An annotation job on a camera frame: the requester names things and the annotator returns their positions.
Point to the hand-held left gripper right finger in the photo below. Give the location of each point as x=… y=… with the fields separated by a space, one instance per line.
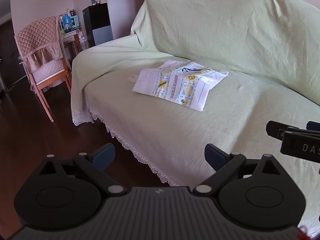
x=212 y=155

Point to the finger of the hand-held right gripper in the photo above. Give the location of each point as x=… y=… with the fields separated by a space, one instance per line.
x=314 y=126
x=295 y=142

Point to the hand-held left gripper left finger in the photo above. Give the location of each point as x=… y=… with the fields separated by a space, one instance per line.
x=104 y=155

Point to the white cartoon print shopping bag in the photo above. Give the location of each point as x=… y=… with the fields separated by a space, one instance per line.
x=180 y=85

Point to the red thread tassel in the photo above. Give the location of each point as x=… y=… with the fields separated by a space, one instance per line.
x=303 y=232

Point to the wooden side table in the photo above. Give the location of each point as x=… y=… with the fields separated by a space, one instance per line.
x=71 y=38

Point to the light green sofa cover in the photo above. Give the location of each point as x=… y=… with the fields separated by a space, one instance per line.
x=225 y=30

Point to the black cabinet appliance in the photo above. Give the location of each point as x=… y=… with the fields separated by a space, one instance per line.
x=98 y=25

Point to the wooden chair with pink cover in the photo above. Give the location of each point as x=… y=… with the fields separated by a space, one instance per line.
x=37 y=37

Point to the light blue toaster oven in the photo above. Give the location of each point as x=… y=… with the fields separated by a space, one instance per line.
x=76 y=21

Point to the blue water kettle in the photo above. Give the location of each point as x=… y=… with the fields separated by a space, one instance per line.
x=66 y=21

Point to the brown glass jar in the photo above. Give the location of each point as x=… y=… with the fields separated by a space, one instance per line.
x=72 y=12

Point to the clear plastic bottle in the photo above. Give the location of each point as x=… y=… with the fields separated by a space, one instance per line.
x=93 y=0

